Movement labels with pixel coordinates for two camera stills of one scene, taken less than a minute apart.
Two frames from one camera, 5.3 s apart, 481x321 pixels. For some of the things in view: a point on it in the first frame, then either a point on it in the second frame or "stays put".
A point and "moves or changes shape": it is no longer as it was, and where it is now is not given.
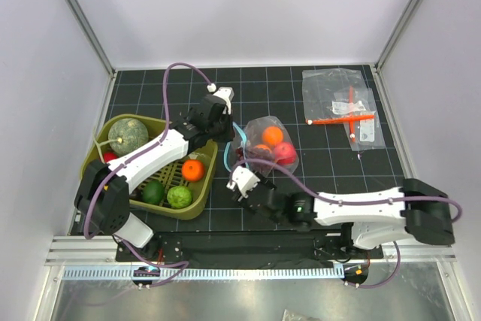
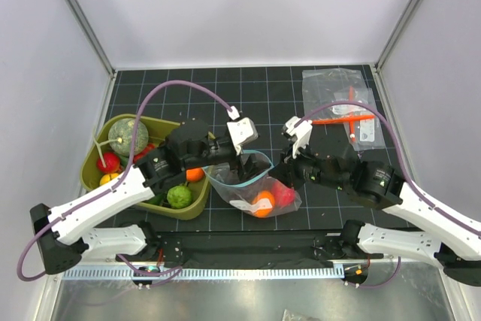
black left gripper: (228, 134) to (252, 166)
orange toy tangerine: (272, 135) moves or changes shape
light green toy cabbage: (179, 196) stays put
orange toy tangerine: (192, 170) stays put
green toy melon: (126, 135) stays put
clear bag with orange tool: (341, 96) stays put
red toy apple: (284, 153) moves or changes shape
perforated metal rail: (211, 273) stays put
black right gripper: (264, 182) to (287, 170)
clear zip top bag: (266, 137) moves or changes shape
